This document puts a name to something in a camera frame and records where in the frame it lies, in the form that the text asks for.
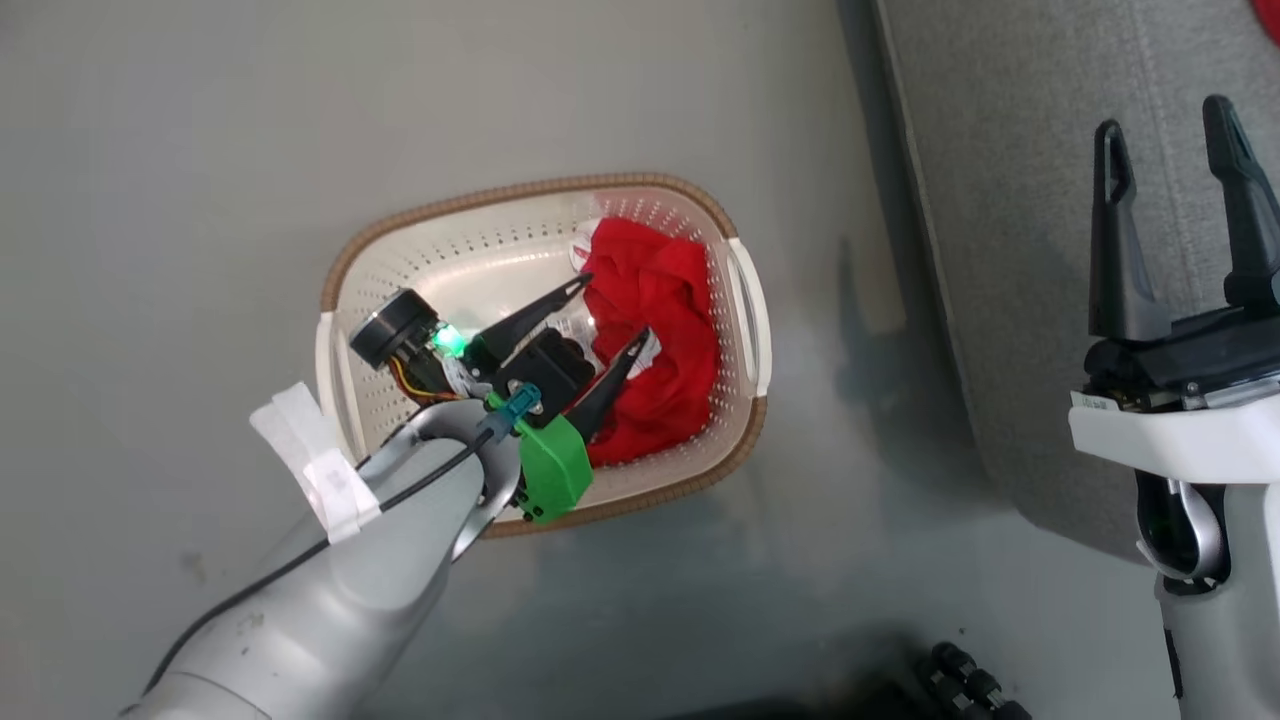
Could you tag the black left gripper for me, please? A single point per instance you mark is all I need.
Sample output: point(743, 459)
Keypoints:
point(545, 365)

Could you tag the plain red garment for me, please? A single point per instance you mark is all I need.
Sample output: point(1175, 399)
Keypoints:
point(660, 290)

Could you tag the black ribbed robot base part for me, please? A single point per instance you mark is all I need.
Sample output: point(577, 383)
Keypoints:
point(975, 685)

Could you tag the white perforated laundry basket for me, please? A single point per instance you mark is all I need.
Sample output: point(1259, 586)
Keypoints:
point(440, 260)

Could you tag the green left wrist camera mount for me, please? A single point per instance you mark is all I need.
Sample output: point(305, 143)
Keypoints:
point(555, 470)

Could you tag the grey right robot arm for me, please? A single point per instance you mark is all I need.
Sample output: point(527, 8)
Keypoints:
point(1220, 600)

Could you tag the grey fabric sofa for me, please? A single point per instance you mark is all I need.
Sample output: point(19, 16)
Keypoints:
point(1020, 250)

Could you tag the white tape strip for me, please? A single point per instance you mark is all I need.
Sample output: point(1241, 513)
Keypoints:
point(315, 465)

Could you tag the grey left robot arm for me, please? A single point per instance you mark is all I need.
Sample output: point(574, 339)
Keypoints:
point(350, 600)

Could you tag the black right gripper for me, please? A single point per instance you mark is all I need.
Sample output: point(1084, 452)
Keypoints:
point(1190, 355)

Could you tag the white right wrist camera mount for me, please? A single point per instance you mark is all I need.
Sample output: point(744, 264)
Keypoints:
point(1180, 445)

